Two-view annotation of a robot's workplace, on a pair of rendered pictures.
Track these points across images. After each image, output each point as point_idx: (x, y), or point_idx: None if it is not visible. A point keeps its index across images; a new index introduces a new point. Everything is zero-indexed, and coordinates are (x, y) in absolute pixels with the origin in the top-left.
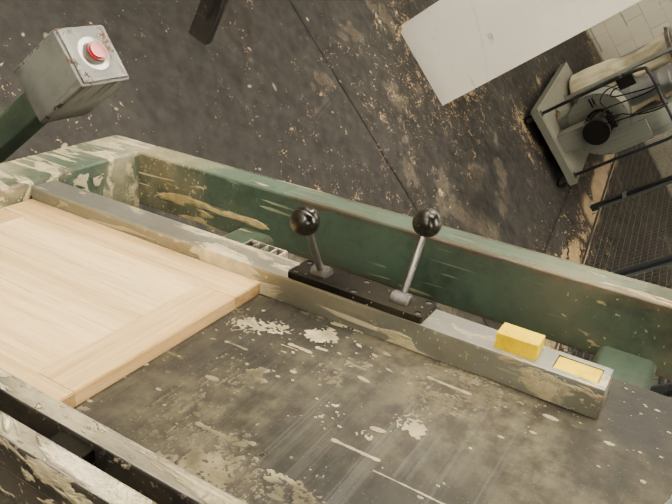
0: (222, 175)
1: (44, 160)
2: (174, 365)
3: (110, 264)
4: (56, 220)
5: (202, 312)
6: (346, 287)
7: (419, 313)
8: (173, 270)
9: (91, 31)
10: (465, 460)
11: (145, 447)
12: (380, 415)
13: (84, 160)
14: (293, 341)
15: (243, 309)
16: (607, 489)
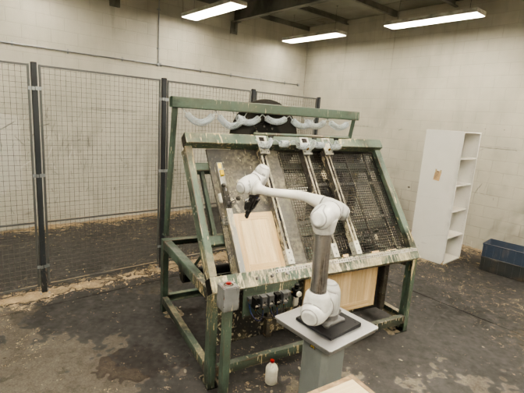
0: (210, 248)
1: (238, 283)
2: (252, 210)
3: (246, 236)
4: (246, 258)
5: (244, 214)
6: (228, 197)
7: (226, 185)
8: (240, 227)
9: (228, 287)
10: (238, 174)
11: (262, 201)
12: None
13: (231, 277)
14: (236, 202)
15: (236, 213)
16: (230, 161)
